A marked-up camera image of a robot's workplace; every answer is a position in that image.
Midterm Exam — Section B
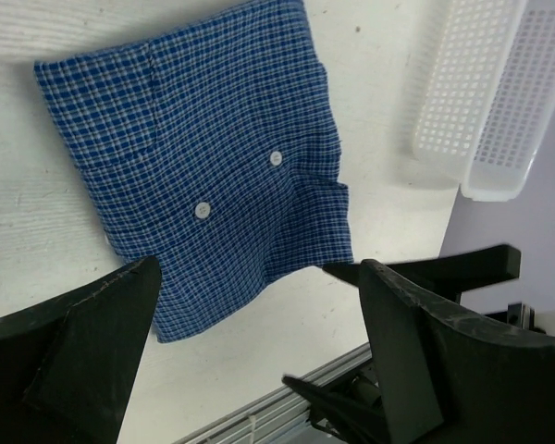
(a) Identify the blue plaid long sleeve shirt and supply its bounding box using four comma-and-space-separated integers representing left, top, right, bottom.
34, 1, 353, 343

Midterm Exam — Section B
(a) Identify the white plastic basket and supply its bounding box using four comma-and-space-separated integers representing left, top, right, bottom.
413, 1, 555, 203

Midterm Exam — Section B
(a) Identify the aluminium rail frame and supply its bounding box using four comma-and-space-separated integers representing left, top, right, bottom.
179, 343, 371, 443

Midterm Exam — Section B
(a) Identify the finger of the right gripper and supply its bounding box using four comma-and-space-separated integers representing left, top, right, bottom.
322, 243, 523, 304
282, 376, 390, 444

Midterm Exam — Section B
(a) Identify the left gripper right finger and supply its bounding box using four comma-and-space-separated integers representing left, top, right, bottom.
359, 260, 555, 443

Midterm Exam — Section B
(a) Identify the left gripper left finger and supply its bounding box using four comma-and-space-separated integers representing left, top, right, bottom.
0, 256, 162, 443

